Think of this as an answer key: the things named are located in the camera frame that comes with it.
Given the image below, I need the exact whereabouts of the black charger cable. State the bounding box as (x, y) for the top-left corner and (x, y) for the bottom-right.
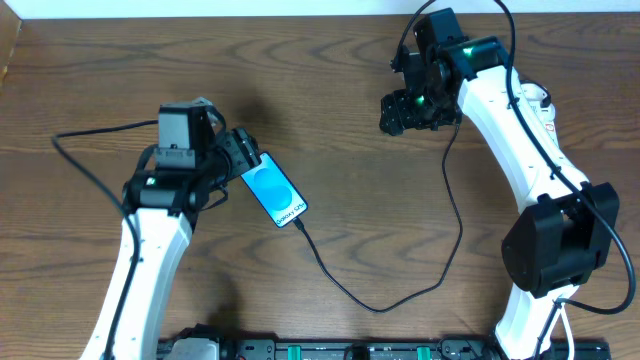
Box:
(292, 79), (554, 314)

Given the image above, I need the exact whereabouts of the white power cord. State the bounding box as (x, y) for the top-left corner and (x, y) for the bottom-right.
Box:
(557, 307), (577, 360)

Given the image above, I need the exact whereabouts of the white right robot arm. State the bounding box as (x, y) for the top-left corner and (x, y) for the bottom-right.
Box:
(380, 8), (619, 359)

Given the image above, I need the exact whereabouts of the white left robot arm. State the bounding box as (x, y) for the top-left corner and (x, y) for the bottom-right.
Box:
(82, 98), (261, 359)

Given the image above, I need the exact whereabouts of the white power strip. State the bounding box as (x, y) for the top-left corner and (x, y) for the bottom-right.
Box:
(521, 80), (557, 141)

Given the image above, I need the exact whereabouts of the blue smartphone lit screen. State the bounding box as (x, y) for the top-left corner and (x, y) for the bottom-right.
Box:
(241, 152), (308, 228)

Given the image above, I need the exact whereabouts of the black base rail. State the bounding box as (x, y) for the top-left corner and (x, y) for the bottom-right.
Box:
(157, 324), (612, 360)

